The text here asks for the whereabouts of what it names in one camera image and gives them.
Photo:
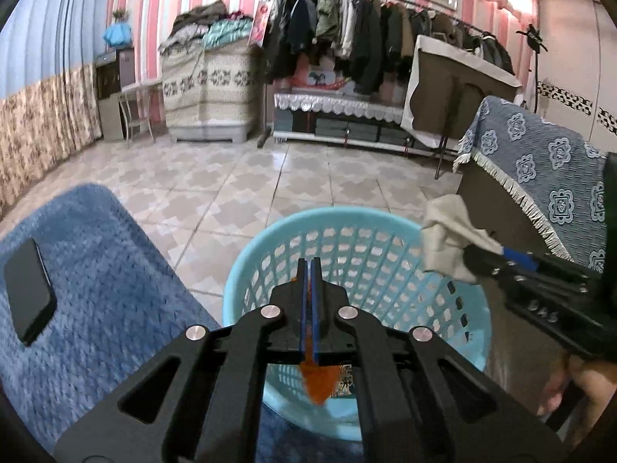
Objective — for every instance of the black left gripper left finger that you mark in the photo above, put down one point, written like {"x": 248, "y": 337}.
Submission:
{"x": 199, "y": 398}

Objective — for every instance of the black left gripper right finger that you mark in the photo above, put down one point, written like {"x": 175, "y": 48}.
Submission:
{"x": 418, "y": 399}

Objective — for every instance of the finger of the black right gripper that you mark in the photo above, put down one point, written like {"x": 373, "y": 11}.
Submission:
{"x": 521, "y": 260}
{"x": 481, "y": 262}

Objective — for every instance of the white tissue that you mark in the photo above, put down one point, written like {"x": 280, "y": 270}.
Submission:
{"x": 446, "y": 232}

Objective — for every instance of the orange snack wrapper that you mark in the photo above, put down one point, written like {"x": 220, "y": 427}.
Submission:
{"x": 320, "y": 382}

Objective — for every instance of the person's right hand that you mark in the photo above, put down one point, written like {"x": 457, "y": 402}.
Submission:
{"x": 597, "y": 380}

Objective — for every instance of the blue patterned fringed cloth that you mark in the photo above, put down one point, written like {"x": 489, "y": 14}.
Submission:
{"x": 554, "y": 175}

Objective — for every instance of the light blue plastic basket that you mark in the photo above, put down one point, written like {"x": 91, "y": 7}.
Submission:
{"x": 377, "y": 258}

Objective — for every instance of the blue fuzzy blanket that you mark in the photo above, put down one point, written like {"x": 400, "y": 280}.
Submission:
{"x": 118, "y": 303}

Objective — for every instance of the covered television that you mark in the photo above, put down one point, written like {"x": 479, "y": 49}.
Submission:
{"x": 445, "y": 89}

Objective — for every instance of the black smartphone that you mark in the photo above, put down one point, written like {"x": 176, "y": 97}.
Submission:
{"x": 30, "y": 295}

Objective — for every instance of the low tv stand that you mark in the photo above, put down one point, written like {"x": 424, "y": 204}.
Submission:
{"x": 330, "y": 117}

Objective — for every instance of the clothes rack with garments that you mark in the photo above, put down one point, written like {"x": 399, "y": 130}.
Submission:
{"x": 366, "y": 39}

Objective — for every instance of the patterned covered cabinet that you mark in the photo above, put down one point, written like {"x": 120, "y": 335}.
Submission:
{"x": 211, "y": 95}

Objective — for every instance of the blue and floral curtain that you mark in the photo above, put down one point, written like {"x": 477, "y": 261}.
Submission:
{"x": 48, "y": 99}

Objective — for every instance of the dark water dispenser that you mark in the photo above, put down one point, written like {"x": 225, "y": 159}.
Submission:
{"x": 114, "y": 70}

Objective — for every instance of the pile of folded clothes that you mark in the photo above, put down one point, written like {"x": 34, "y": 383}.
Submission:
{"x": 210, "y": 24}

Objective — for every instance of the blue water bottle cover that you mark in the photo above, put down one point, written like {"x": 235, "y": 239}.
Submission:
{"x": 118, "y": 35}

